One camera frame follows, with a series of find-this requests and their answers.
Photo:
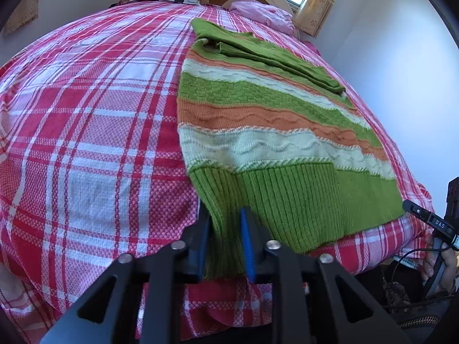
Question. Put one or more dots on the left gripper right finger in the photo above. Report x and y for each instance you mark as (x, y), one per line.
(314, 300)

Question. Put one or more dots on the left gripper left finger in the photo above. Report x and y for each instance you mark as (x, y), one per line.
(137, 300)

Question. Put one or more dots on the green orange striped knit sweater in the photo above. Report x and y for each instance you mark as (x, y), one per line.
(262, 128)

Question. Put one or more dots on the red white plaid bedsheet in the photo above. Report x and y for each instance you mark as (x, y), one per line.
(91, 167)

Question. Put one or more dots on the back right beige curtain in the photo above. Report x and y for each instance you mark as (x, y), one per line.
(311, 15)

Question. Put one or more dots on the pink pillow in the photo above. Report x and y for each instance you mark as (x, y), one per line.
(269, 15)

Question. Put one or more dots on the side window right curtain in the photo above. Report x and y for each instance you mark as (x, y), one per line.
(25, 12)

